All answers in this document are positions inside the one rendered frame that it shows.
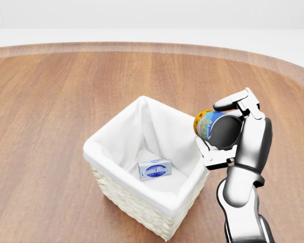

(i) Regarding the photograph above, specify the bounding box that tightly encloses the white wicker basket with liner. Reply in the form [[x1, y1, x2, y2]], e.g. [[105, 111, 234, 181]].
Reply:
[[83, 95, 211, 242]]

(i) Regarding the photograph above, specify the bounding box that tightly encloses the blue cream cheese box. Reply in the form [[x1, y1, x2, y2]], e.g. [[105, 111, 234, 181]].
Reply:
[[137, 158, 173, 181]]

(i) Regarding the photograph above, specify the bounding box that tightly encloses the alphabet soup tin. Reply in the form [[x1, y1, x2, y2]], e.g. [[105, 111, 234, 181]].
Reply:
[[193, 109, 244, 150]]

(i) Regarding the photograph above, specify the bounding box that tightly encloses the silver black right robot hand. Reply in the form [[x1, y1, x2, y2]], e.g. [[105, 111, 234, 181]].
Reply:
[[195, 87, 273, 174]]

